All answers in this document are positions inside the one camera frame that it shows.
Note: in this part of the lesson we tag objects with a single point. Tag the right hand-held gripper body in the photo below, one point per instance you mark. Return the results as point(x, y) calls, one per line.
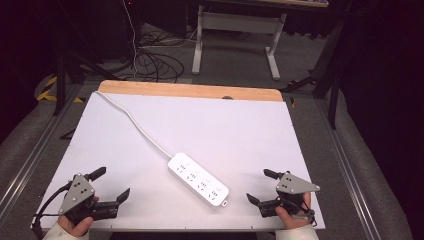
point(295, 185)

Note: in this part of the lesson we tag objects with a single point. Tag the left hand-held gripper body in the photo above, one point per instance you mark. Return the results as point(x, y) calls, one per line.
point(77, 193)

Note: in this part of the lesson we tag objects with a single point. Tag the white power strip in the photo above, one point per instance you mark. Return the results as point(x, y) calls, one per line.
point(197, 179)

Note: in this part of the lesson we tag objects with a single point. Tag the person's right hand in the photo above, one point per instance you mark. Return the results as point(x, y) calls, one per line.
point(290, 220)

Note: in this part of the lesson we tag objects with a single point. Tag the person's left hand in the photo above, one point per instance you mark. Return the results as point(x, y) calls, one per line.
point(76, 229)

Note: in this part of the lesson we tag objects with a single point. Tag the white board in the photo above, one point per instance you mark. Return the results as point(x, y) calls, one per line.
point(233, 140)

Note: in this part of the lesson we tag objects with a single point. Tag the black tripod stand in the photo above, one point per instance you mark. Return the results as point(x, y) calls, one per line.
point(60, 83)
point(333, 100)

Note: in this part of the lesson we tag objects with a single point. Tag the yellow black floor tape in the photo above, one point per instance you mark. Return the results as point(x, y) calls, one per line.
point(46, 90)

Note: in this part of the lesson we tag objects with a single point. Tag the wooden table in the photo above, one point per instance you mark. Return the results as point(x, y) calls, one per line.
point(186, 89)

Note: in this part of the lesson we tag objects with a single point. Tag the metal floor rail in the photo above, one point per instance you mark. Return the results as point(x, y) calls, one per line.
point(350, 173)
point(33, 156)

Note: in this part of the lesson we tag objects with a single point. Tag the white metal desk frame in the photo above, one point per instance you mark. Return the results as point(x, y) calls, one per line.
point(238, 21)

